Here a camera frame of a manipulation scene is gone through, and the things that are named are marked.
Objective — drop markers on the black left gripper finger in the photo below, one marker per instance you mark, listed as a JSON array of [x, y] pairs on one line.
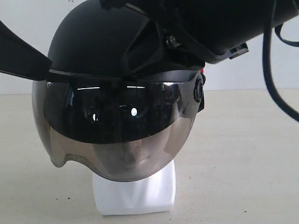
[[18, 58]]

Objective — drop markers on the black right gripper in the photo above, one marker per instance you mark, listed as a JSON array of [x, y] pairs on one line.
[[211, 28]]

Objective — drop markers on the black helmet with visor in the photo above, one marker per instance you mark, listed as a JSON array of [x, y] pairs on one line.
[[132, 120]]

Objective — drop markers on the white mannequin head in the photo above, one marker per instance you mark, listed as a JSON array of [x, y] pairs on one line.
[[133, 196]]

